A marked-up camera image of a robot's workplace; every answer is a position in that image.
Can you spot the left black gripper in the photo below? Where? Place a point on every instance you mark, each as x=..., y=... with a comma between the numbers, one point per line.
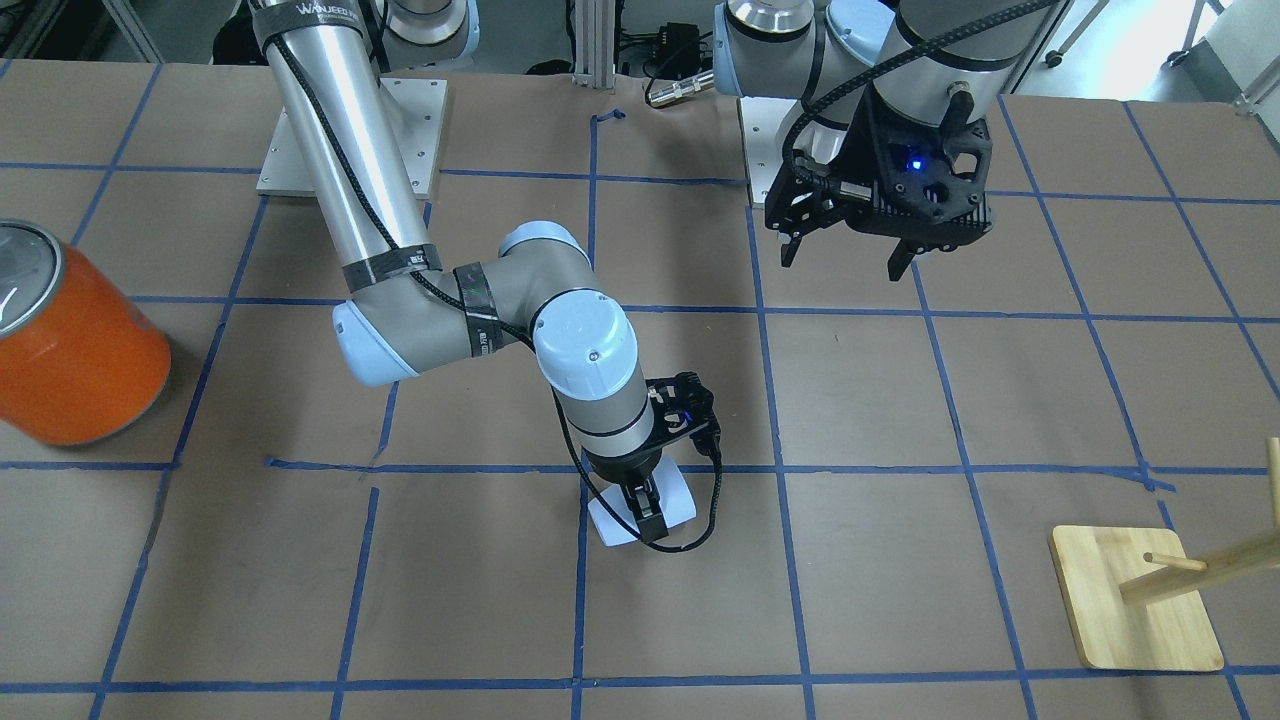
x=862, y=138

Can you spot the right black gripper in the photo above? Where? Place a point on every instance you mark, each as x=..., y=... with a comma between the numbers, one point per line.
x=621, y=466

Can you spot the light blue plastic cup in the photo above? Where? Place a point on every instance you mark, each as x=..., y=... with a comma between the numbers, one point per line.
x=676, y=503

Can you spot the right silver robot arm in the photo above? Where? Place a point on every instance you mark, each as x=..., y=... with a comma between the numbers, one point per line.
x=407, y=314

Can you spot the wooden cup rack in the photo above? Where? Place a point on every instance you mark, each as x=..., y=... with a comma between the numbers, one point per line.
x=1133, y=597

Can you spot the orange cylindrical can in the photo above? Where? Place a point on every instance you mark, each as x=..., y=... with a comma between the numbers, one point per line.
x=79, y=361

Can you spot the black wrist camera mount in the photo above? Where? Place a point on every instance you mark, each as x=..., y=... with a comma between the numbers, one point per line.
x=684, y=408

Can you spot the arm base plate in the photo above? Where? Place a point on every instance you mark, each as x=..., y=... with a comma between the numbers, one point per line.
x=764, y=124
x=415, y=109

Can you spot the silver cable connector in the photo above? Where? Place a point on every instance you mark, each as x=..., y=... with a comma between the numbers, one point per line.
x=680, y=90

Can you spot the aluminium frame post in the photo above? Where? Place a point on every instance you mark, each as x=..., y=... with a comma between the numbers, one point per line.
x=594, y=25

